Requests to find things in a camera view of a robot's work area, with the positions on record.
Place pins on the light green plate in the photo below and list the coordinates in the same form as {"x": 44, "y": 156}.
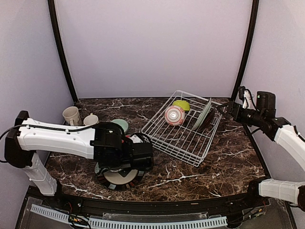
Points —
{"x": 203, "y": 115}

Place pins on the black right frame post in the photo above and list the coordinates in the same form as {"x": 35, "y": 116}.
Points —
{"x": 247, "y": 48}

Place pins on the grey white plate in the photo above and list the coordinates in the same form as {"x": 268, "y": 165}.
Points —
{"x": 97, "y": 169}

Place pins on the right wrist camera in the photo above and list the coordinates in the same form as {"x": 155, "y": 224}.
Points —
{"x": 245, "y": 96}

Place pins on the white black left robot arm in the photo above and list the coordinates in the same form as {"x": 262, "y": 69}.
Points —
{"x": 121, "y": 160}

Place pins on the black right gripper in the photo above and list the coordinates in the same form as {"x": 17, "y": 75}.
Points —
{"x": 232, "y": 104}

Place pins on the white red patterned bowl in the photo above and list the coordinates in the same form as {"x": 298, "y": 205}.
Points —
{"x": 174, "y": 115}

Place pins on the yellow ceramic cup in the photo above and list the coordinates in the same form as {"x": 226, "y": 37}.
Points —
{"x": 91, "y": 120}

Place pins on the cream patterned ceramic mug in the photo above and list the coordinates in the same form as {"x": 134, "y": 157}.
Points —
{"x": 72, "y": 116}

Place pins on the black striped rim plate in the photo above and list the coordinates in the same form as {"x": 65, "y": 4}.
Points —
{"x": 121, "y": 179}

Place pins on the light teal ceramic bowl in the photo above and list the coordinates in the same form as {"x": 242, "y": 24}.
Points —
{"x": 122, "y": 123}

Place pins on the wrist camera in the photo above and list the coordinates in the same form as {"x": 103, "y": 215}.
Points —
{"x": 139, "y": 138}
{"x": 245, "y": 96}

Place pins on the white slotted cable duct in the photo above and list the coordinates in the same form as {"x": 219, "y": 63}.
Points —
{"x": 128, "y": 222}

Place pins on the lime green bowl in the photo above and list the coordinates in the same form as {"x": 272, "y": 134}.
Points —
{"x": 183, "y": 104}

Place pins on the dark red plate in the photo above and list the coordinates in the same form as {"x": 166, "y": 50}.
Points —
{"x": 209, "y": 118}

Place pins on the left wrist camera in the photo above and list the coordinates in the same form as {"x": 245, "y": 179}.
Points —
{"x": 139, "y": 138}

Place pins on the black left frame post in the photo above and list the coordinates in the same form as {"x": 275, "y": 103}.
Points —
{"x": 60, "y": 49}

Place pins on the white wire dish rack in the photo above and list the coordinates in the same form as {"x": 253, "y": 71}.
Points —
{"x": 188, "y": 142}

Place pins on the black frame post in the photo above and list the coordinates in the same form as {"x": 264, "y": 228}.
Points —
{"x": 60, "y": 49}
{"x": 247, "y": 48}

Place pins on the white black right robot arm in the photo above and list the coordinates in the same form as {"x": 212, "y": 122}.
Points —
{"x": 277, "y": 129}

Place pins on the black front table rail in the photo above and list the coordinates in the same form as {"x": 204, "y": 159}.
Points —
{"x": 93, "y": 206}

